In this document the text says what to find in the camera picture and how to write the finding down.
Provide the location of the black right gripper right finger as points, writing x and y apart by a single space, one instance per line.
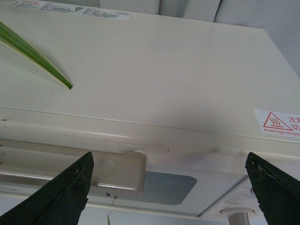
277 192

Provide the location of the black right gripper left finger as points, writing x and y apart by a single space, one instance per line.
58 202

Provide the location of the glass oven door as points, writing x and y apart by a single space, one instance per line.
125 180

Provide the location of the upper beige oven knob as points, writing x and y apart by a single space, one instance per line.
239 216

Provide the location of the cream Toshiba toaster oven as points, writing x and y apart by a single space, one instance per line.
188 94

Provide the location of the green striped spider plant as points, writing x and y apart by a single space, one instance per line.
15 42

